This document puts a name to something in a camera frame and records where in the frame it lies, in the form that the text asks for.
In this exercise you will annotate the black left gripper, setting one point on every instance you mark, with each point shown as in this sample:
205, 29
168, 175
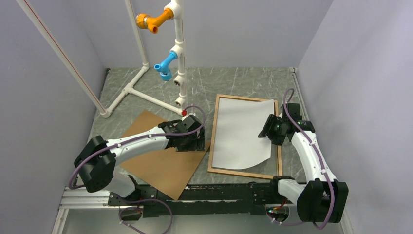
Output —
198, 144

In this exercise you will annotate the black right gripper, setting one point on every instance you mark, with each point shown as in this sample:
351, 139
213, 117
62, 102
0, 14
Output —
264, 132

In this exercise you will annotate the glossy room photo print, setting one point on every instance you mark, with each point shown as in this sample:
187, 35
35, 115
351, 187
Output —
237, 145

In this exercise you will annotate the brown backing board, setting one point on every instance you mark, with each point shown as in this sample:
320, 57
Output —
166, 170

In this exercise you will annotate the wooden picture frame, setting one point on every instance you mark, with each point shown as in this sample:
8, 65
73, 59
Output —
265, 170

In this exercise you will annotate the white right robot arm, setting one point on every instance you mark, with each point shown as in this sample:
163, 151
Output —
322, 199

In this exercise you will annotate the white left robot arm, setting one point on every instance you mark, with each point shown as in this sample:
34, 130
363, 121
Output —
97, 161

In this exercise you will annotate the blue pipe nozzle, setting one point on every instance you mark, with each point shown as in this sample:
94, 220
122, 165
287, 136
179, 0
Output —
163, 67

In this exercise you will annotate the orange pipe nozzle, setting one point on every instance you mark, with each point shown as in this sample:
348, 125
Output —
145, 21

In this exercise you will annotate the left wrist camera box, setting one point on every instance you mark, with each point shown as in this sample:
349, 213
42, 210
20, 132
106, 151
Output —
186, 114

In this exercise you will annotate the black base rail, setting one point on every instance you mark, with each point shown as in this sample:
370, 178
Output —
205, 199

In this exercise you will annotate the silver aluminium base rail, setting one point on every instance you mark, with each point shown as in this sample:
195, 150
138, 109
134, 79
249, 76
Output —
78, 199

